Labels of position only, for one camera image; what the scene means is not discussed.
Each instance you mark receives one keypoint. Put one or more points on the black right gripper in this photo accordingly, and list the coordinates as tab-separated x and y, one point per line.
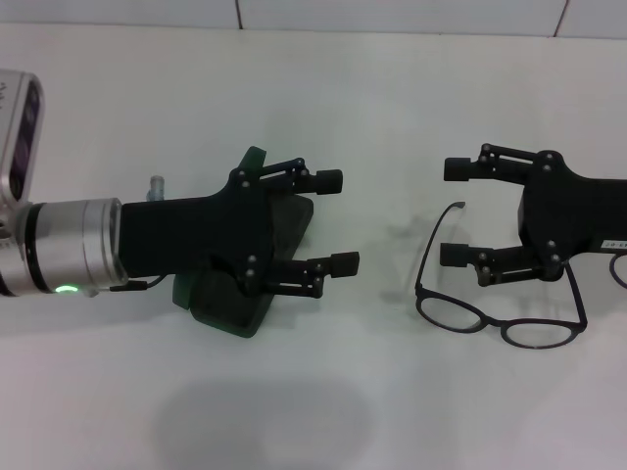
563	215

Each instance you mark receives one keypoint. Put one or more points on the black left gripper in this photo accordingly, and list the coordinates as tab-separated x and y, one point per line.
196	235

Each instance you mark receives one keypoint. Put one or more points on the green glasses case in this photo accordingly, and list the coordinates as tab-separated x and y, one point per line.
220	313

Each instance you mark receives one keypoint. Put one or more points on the black glasses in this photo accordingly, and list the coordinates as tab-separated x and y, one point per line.
495	324

